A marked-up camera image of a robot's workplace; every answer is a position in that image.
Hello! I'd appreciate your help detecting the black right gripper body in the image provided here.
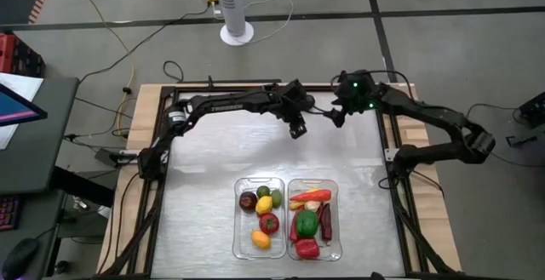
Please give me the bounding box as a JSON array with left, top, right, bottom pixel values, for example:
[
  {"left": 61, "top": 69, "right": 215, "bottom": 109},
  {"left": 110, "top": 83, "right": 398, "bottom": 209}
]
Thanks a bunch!
[{"left": 333, "top": 70, "right": 378, "bottom": 115}]

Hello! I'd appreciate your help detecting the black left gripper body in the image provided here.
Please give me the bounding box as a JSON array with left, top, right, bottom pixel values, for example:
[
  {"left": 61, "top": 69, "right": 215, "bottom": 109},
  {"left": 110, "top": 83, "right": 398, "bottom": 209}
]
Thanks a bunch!
[{"left": 274, "top": 79, "right": 307, "bottom": 117}]

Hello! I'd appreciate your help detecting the orange carrot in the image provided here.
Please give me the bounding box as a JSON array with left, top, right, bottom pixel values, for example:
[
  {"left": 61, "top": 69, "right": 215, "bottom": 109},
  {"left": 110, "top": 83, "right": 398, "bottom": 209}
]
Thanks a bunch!
[{"left": 289, "top": 189, "right": 332, "bottom": 203}]

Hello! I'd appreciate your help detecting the dark red apple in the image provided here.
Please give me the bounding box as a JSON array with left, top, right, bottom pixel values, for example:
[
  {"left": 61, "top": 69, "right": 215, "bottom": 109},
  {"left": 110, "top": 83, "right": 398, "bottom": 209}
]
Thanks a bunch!
[{"left": 238, "top": 191, "right": 259, "bottom": 212}]

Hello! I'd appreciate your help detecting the green bell pepper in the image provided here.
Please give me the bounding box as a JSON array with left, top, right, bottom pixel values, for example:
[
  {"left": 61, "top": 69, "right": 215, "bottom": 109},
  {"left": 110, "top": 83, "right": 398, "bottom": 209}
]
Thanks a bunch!
[{"left": 295, "top": 209, "right": 319, "bottom": 238}]

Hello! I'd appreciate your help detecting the red tomato with green stem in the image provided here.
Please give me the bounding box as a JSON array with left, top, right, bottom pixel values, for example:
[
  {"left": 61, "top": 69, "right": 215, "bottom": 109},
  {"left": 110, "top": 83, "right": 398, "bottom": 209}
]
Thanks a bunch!
[{"left": 258, "top": 212, "right": 281, "bottom": 236}]

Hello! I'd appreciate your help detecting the dark red eggplant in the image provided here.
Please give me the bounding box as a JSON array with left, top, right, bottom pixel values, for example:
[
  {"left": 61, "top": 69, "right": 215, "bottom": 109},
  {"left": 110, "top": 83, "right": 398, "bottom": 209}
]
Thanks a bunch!
[{"left": 318, "top": 202, "right": 334, "bottom": 243}]

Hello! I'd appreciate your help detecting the bright red chili pepper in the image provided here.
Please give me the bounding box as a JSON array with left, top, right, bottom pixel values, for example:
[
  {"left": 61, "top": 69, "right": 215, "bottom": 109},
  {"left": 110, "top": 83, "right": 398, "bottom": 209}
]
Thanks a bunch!
[{"left": 289, "top": 211, "right": 300, "bottom": 243}]

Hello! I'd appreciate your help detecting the orange-yellow mango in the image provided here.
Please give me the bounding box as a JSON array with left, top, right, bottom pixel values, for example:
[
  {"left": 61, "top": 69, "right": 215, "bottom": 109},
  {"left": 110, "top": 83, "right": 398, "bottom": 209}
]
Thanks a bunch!
[{"left": 250, "top": 229, "right": 273, "bottom": 250}]

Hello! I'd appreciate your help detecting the red bell pepper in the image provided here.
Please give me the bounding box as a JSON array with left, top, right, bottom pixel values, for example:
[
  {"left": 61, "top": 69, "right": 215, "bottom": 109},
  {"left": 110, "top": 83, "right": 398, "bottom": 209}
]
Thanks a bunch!
[{"left": 295, "top": 237, "right": 321, "bottom": 260}]

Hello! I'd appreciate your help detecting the white tower fan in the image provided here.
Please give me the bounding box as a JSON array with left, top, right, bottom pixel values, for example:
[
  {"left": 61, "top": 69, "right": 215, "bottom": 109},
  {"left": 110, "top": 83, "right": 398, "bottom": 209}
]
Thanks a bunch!
[{"left": 215, "top": 0, "right": 255, "bottom": 47}]

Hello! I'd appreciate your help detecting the clear plastic bin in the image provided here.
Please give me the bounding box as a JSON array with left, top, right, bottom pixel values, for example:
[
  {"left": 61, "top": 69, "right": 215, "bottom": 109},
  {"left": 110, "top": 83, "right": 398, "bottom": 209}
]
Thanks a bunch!
[
  {"left": 286, "top": 178, "right": 343, "bottom": 262},
  {"left": 232, "top": 176, "right": 288, "bottom": 260}
]

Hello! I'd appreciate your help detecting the black device on floor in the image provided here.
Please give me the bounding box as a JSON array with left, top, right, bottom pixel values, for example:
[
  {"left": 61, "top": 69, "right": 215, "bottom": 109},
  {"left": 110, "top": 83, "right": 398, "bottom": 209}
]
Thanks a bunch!
[{"left": 505, "top": 91, "right": 545, "bottom": 148}]

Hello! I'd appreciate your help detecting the black power adapter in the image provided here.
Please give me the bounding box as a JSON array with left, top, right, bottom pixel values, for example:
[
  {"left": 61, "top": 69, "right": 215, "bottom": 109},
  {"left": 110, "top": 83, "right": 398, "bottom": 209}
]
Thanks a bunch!
[{"left": 94, "top": 147, "right": 140, "bottom": 169}]

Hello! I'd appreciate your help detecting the dark grey desk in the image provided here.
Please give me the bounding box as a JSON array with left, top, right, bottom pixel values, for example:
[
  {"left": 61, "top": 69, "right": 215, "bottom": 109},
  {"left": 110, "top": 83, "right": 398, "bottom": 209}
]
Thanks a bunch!
[{"left": 0, "top": 77, "right": 81, "bottom": 196}]

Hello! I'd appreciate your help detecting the white paper sheet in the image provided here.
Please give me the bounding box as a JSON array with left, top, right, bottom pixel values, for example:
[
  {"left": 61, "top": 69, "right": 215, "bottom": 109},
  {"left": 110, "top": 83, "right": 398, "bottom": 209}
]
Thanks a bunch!
[{"left": 0, "top": 71, "right": 45, "bottom": 150}]

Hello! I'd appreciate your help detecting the tilted computer monitor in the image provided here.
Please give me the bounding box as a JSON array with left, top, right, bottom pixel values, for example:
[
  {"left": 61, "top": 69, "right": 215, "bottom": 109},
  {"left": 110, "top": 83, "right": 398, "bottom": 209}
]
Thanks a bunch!
[{"left": 0, "top": 83, "right": 49, "bottom": 128}]

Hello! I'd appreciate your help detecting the red plastic crate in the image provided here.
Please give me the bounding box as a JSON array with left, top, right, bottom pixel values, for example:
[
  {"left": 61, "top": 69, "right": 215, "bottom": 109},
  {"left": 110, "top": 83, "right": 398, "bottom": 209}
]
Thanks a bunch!
[{"left": 0, "top": 32, "right": 47, "bottom": 78}]

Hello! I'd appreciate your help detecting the backlit keyboard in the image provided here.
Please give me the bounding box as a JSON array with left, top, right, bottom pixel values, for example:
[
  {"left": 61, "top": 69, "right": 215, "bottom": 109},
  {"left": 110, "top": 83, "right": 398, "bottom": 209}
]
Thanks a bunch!
[{"left": 0, "top": 194, "right": 22, "bottom": 232}]

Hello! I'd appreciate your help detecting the black computer mouse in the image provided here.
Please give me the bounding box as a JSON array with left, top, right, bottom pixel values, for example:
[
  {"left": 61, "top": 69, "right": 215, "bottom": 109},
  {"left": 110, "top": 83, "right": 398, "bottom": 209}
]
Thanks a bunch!
[{"left": 2, "top": 237, "right": 40, "bottom": 279}]

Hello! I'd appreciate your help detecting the black metal table frame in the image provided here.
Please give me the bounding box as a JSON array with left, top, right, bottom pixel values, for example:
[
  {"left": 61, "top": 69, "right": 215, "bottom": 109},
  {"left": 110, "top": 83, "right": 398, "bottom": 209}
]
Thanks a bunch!
[{"left": 97, "top": 75, "right": 463, "bottom": 280}]

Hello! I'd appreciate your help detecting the white fan cable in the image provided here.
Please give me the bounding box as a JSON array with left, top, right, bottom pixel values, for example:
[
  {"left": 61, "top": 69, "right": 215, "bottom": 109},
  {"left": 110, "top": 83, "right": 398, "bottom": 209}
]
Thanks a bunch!
[{"left": 211, "top": 0, "right": 295, "bottom": 45}]

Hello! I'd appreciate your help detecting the looped black cable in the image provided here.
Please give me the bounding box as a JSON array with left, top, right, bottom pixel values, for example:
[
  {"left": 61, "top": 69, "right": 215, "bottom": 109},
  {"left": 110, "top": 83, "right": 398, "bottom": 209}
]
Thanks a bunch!
[{"left": 163, "top": 60, "right": 185, "bottom": 83}]

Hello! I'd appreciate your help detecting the thin black device cable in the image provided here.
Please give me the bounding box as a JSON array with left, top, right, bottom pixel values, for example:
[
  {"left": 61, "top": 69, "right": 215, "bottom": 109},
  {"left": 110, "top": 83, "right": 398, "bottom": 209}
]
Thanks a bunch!
[{"left": 466, "top": 103, "right": 545, "bottom": 169}]

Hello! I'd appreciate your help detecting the long black floor cable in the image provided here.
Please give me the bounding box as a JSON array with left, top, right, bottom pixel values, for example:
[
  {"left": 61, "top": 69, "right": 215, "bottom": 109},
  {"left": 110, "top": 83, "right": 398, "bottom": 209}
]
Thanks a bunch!
[{"left": 78, "top": 0, "right": 213, "bottom": 84}]

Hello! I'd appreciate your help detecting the yellow floor cable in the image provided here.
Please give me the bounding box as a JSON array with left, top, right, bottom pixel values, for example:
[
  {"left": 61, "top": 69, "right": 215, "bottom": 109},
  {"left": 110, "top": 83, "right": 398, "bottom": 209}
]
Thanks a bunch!
[{"left": 67, "top": 0, "right": 136, "bottom": 134}]

